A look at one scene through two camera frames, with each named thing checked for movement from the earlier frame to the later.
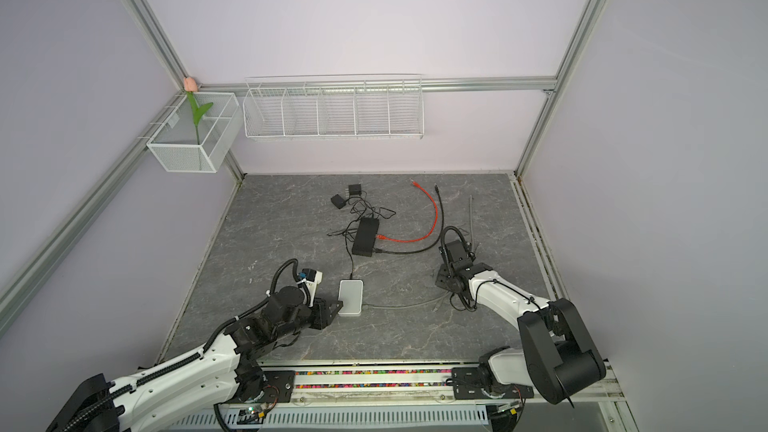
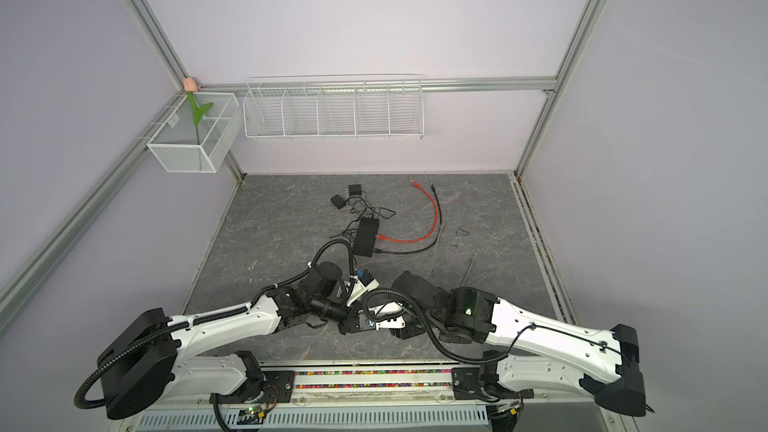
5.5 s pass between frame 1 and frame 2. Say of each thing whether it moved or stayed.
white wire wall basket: stayed
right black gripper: moved
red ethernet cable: stayed
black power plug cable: stayed
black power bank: stayed
